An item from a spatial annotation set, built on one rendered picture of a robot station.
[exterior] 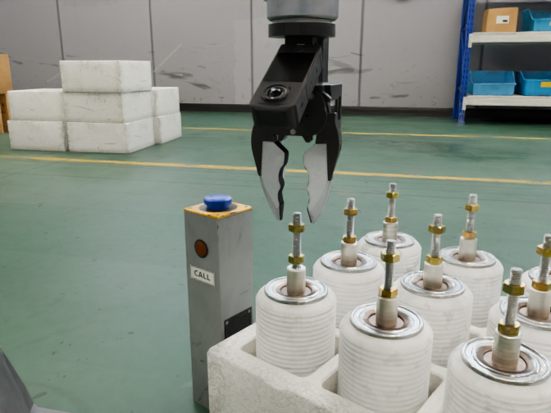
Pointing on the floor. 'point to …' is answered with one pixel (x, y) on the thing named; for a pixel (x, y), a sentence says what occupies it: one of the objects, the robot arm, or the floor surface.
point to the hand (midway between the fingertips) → (294, 211)
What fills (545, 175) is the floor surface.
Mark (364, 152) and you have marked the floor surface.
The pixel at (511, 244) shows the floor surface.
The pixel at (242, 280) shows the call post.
